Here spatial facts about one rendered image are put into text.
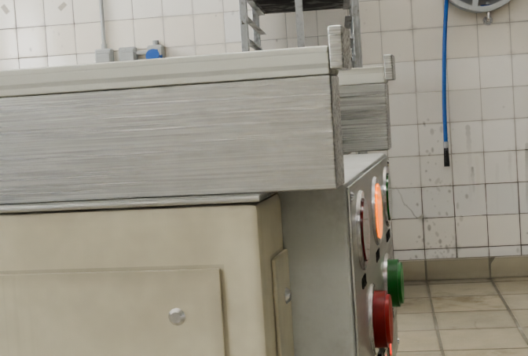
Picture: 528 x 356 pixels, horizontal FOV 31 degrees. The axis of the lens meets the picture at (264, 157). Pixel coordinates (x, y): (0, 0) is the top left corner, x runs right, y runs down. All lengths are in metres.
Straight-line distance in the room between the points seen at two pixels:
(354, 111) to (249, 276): 0.31
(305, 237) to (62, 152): 0.12
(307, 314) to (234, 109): 0.11
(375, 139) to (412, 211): 3.96
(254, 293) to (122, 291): 0.06
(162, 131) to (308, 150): 0.06
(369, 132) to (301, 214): 0.25
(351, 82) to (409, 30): 3.94
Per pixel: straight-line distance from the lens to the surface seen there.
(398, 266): 0.61
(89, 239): 0.42
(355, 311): 0.45
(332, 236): 0.44
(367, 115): 0.69
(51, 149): 0.43
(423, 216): 4.65
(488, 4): 4.62
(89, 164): 0.43
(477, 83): 4.64
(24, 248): 0.43
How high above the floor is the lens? 0.88
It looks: 3 degrees down
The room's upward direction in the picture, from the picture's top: 4 degrees counter-clockwise
